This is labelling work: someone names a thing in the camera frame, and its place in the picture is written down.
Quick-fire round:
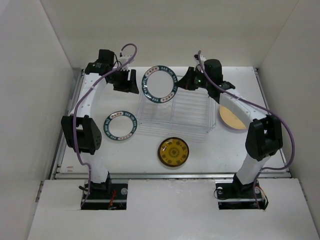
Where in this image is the white wire dish rack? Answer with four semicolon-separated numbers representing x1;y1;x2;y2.
136;88;216;139

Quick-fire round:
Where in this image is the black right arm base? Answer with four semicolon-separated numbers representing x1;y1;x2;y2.
213;182;269;210

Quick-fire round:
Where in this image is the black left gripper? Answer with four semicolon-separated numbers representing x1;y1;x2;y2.
108;67;139;94

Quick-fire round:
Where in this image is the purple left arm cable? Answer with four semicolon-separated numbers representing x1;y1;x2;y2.
72;43;139;208

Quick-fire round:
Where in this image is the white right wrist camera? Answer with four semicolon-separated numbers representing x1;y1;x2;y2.
193;54;206;65

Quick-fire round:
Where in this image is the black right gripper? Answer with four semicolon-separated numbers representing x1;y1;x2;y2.
175;66;211;91

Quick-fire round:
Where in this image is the purple plate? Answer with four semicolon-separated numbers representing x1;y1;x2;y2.
219;118;248;132

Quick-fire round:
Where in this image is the green rimmed white plate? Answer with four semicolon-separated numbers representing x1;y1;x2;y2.
103;110;138;142

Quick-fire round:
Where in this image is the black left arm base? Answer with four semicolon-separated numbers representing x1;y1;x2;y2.
79;183;128;211

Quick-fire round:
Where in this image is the yellow patterned plate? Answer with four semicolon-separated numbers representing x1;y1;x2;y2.
157;137;190;168

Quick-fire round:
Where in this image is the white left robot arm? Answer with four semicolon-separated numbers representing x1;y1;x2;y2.
61;49;139;199

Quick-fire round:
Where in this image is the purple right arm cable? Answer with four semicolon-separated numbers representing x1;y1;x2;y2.
197;50;297;208

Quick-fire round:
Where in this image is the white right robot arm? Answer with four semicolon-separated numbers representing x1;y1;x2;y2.
176;56;283;197

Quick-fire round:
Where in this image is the tan plate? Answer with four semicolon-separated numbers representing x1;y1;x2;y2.
219;105;247;129

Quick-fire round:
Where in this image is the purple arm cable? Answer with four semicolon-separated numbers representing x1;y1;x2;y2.
72;43;139;208
197;50;297;208

